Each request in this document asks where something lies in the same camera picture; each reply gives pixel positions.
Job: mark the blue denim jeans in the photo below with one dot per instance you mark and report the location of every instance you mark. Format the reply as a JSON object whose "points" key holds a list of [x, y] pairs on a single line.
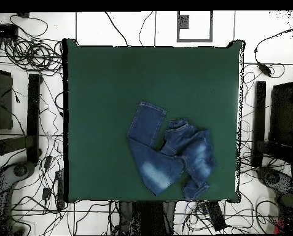
{"points": [[161, 167]]}

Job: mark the black flat box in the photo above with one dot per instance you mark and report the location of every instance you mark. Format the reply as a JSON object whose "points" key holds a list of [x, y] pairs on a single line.
{"points": [[3, 31]]}

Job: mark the dark green table cloth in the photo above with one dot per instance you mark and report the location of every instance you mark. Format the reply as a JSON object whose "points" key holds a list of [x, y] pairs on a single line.
{"points": [[107, 73]]}

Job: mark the slim black power strip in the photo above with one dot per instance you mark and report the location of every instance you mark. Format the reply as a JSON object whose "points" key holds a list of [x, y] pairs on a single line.
{"points": [[60, 189]]}

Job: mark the black stand leg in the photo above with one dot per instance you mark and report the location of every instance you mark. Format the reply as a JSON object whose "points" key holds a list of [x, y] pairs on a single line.
{"points": [[33, 118], [260, 110]]}

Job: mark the small black plug adapter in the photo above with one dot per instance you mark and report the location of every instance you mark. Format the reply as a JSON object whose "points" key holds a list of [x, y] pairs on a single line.
{"points": [[46, 193]]}

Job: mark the black power adapter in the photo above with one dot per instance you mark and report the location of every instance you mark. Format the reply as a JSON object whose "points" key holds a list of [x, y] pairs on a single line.
{"points": [[265, 69]]}

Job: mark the grey chair base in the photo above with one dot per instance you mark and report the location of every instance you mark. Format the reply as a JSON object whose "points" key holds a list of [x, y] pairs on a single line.
{"points": [[274, 178], [3, 179]]}

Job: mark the black square case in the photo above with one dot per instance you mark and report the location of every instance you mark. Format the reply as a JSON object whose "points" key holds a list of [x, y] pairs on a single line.
{"points": [[282, 115], [3, 103]]}

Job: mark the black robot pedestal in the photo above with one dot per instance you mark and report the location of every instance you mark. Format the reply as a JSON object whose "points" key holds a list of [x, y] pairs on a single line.
{"points": [[148, 218]]}

